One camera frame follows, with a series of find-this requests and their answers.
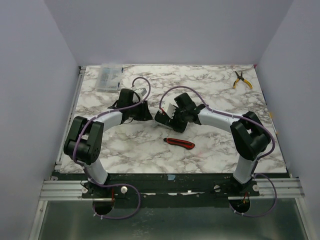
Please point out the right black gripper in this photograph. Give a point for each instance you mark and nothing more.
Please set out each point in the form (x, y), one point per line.
(167, 120)

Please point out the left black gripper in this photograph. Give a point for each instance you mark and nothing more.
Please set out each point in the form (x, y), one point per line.
(141, 111)

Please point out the red black utility knife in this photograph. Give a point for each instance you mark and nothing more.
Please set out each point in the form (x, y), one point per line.
(179, 142)

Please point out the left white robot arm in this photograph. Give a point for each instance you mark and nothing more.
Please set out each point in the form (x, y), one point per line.
(84, 139)

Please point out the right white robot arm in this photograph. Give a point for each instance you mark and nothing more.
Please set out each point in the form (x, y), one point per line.
(250, 137)

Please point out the clear plastic parts box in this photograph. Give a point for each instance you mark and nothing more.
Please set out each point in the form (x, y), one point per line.
(109, 77)

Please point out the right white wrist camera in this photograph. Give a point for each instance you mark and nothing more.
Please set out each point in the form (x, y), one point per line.
(168, 109)

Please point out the yellow handled pliers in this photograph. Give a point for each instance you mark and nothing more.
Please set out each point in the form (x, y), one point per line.
(241, 78)

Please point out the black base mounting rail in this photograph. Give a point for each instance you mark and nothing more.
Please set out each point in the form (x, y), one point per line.
(168, 190)

